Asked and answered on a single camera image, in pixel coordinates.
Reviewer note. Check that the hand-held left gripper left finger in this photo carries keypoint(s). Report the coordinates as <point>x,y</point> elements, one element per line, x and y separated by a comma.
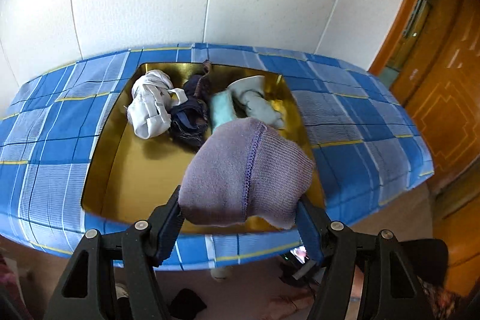
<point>170,230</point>

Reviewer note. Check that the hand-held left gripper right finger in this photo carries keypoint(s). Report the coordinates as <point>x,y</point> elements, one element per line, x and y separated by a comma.
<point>309,230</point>

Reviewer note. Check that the pale grey cloth roll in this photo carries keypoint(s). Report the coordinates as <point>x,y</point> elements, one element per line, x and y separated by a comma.
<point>258,106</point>

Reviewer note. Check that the white cloth bundle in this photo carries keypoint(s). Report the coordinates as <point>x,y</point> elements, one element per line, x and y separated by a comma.
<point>150,106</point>

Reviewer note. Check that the navy fringed scarf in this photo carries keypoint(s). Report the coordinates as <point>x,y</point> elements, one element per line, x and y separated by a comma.
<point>187,117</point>

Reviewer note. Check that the person's right forearm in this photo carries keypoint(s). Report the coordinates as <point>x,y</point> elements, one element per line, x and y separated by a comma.
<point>360,282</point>

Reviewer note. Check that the maroon tin box gold inside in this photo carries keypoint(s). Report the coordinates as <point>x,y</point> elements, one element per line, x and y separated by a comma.
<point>142,184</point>

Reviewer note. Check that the purple knit hat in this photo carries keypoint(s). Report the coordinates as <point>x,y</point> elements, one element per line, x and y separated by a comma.
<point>232,173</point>

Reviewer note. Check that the blue plaid tablecloth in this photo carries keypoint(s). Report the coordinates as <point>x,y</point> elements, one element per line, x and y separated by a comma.
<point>356,124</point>

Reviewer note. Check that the mint green cloth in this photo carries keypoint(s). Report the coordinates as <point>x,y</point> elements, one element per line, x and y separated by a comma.
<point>221,113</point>

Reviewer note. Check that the dark cloth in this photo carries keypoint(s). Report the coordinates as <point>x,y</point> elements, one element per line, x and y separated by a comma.
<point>189,299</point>

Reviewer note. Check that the wooden door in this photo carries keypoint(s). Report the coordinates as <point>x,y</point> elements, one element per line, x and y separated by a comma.
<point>442,98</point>

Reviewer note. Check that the dark patterned sleeve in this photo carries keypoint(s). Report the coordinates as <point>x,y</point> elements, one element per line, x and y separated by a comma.
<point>442,295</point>

